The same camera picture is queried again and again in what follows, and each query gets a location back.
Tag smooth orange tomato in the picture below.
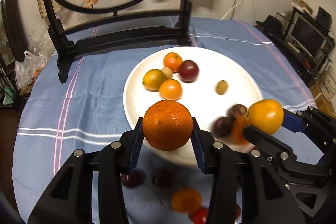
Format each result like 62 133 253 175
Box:
170 188 202 214

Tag small orange tomato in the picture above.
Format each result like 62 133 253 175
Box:
159 79 182 101

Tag cardboard box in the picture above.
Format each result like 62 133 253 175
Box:
319 66 336 101

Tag computer monitor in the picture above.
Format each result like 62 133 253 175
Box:
288 16 326 57

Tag dark red plum large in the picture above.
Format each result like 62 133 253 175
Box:
179 60 199 83

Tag longan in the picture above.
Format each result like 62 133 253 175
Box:
161 67 173 80
215 80 228 95

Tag red cherry tomato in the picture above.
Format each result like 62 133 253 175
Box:
189 207 209 224

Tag dark red plum small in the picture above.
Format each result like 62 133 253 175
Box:
235 204 241 221

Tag black speaker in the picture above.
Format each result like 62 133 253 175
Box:
315 6 332 31

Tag plastic bags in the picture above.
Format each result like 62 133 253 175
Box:
15 28 56 90

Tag blue striped tablecloth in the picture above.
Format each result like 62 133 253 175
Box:
13 18 315 223

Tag rough orange mandarin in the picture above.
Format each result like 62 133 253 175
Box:
142 100 193 151

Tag small orange kumquat mandarin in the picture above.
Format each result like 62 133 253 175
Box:
163 52 183 73

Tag yellow green tomato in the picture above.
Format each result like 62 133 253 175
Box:
142 69 166 92

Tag large orange mandarin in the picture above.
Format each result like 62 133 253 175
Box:
230 115 248 145

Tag orange yellow tomato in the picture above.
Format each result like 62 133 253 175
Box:
246 99 284 135

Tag dark cherry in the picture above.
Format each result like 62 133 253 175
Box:
121 169 146 188
151 169 175 189

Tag large dark passion fruit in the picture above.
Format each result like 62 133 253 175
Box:
211 117 233 138

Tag dark water chestnut front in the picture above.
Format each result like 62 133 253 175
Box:
227 104 248 120

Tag dark cherry left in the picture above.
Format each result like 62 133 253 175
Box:
121 169 146 188

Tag longan front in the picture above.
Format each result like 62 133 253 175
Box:
161 67 173 80

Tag dark cherry right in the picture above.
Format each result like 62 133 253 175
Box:
151 169 175 189

